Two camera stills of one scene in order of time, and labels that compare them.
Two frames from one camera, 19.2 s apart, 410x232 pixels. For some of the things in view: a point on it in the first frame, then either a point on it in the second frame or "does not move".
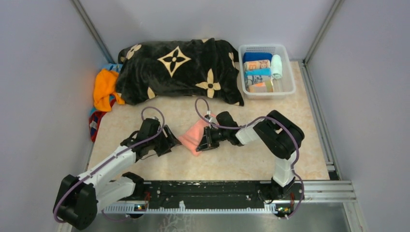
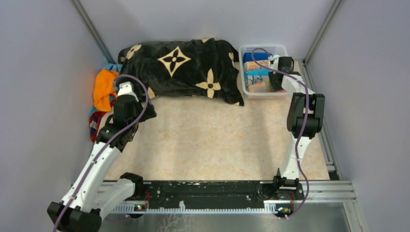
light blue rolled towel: [258, 72] does not move
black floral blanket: [204, 67] does not move
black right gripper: [207, 141] → [272, 76]
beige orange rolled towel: [249, 65] does not move
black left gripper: [170, 141] → [149, 113]
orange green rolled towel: [261, 87] does not move
